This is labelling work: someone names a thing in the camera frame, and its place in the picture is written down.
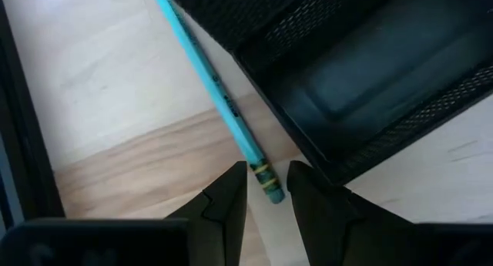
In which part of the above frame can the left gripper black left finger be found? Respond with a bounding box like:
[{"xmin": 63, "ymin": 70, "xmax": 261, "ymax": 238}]
[{"xmin": 0, "ymin": 160, "xmax": 248, "ymax": 266}]

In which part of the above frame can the black mesh desk organizer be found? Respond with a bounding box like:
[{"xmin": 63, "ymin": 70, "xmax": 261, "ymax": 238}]
[{"xmin": 163, "ymin": 0, "xmax": 493, "ymax": 187}]

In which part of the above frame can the teal pencil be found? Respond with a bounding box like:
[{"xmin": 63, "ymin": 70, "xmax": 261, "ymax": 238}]
[{"xmin": 148, "ymin": 0, "xmax": 287, "ymax": 205}]

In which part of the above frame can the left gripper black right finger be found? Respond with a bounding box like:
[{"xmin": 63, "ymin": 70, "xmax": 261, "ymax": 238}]
[{"xmin": 286, "ymin": 160, "xmax": 493, "ymax": 266}]

